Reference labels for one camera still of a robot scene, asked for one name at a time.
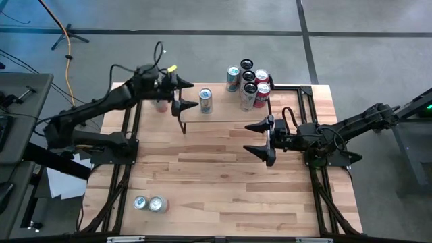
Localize white paper sheet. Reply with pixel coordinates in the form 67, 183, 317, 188
45, 153, 92, 200

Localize black frame beam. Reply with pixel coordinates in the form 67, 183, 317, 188
0, 232, 432, 243

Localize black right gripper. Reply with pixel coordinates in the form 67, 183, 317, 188
242, 114, 300, 167

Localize black metal clamp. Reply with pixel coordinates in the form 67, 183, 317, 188
0, 84, 38, 108

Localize black left elbow cable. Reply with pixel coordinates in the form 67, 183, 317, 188
32, 107, 77, 138

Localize grey metal cart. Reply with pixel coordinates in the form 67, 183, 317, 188
371, 88, 432, 198

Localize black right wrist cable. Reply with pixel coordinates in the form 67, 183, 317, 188
281, 105, 300, 133

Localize slim blue striped can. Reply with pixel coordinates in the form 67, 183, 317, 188
226, 65, 241, 93

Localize black diagonal beam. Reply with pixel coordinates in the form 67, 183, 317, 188
22, 142, 92, 181

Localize black elbow cable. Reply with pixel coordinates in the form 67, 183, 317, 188
32, 107, 77, 138
317, 125, 348, 153

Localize red Fanta can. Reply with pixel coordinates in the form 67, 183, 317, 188
254, 68, 270, 85
253, 82, 271, 109

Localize slim silver Celsius can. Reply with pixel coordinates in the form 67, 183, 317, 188
240, 82, 259, 113
239, 58, 254, 77
240, 70, 257, 87

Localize slim silver can blue tab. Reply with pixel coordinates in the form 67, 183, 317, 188
133, 195, 149, 211
198, 87, 213, 115

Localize black tripod stand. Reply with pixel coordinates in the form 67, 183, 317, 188
50, 22, 90, 51

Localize black aluminium crossbar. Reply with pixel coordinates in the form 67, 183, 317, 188
269, 84, 314, 94

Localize black right elbow cable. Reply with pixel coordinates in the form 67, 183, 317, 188
317, 125, 348, 153

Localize yellow floor cable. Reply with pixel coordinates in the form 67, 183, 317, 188
36, 0, 76, 99

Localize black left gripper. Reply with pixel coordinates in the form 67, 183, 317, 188
134, 63, 200, 118

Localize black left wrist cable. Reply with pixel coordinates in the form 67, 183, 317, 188
152, 40, 166, 74

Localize silver metal bracket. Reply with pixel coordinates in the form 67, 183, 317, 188
106, 236, 146, 243
295, 237, 334, 243

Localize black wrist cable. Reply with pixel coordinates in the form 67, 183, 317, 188
152, 40, 166, 74
281, 105, 300, 133

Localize black knob clamp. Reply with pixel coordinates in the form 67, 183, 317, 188
60, 140, 102, 160

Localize grey side table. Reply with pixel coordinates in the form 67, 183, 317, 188
0, 72, 55, 165
0, 161, 37, 240

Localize dark tablet device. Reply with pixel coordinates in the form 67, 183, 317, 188
0, 115, 15, 153

